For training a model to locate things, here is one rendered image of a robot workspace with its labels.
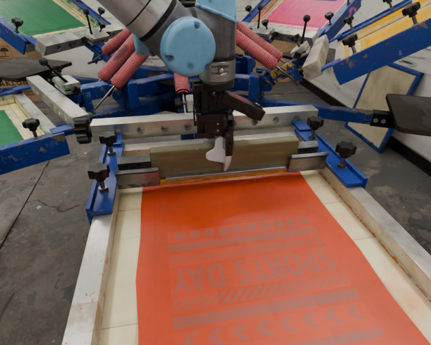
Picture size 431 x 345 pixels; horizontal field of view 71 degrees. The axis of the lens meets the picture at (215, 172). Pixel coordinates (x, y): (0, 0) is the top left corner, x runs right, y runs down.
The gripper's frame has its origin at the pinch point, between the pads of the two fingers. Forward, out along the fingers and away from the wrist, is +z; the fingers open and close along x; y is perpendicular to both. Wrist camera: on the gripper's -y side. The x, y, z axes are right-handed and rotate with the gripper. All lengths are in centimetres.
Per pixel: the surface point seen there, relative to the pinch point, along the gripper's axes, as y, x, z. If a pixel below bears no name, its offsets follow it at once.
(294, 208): -12.7, 13.8, 5.5
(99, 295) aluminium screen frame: 25.9, 31.7, 1.7
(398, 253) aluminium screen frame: -24.9, 31.1, 3.7
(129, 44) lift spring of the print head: 25, -74, -15
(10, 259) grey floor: 112, -77, 100
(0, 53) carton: 205, -364, 38
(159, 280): 17.4, 27.9, 5.1
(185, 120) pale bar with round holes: 8.1, -20.5, -2.9
